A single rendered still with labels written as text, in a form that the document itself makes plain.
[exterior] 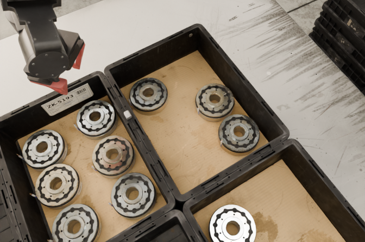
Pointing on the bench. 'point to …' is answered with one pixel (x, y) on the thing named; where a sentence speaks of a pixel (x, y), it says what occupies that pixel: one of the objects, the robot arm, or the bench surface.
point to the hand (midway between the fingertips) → (69, 79)
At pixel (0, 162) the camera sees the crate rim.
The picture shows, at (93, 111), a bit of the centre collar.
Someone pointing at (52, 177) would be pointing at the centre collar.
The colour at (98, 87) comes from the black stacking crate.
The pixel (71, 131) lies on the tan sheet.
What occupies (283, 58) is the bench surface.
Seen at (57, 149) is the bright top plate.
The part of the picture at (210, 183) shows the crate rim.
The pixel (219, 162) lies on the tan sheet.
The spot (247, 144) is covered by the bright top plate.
